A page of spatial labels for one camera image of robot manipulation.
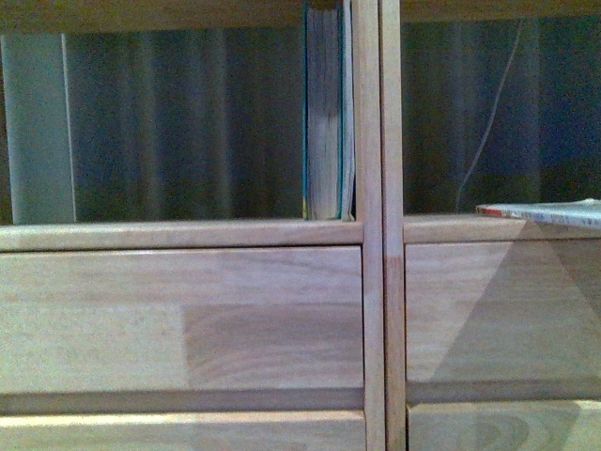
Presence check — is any white red book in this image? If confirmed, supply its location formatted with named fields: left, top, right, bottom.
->
left=476, top=198, right=600, bottom=229

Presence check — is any left wooden shelf cabinet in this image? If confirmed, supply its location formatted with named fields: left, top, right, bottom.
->
left=1, top=1, right=386, bottom=450

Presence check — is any wooden shelf cabinet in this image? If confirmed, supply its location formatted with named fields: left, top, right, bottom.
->
left=1, top=1, right=386, bottom=450
left=380, top=1, right=600, bottom=450

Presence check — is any dark curtain behind shelf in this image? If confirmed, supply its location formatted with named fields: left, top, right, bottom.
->
left=1, top=17, right=600, bottom=225

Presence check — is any right wooden shelf cabinet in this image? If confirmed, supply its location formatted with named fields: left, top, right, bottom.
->
left=380, top=1, right=600, bottom=450

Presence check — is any thin white upright book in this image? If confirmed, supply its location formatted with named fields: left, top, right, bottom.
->
left=341, top=0, right=356, bottom=222

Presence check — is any teal cover upright book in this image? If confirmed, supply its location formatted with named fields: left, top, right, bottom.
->
left=303, top=4, right=342, bottom=220

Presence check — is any upper left wooden drawer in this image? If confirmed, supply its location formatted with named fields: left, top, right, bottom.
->
left=1, top=246, right=363, bottom=394

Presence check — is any wooden drawer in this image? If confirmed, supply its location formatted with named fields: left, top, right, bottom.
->
left=406, top=240, right=600, bottom=383
left=1, top=246, right=363, bottom=394
left=1, top=411, right=366, bottom=450
left=408, top=400, right=600, bottom=450

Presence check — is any upper right wooden drawer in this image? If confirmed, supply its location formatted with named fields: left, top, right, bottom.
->
left=406, top=240, right=600, bottom=383

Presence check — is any lower left wooden drawer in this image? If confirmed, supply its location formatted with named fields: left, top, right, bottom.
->
left=1, top=411, right=366, bottom=450

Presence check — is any lower right wooden drawer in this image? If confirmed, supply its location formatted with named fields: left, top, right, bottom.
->
left=408, top=400, right=600, bottom=450

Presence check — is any thin white hanging cable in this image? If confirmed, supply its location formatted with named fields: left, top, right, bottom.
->
left=454, top=18, right=525, bottom=213

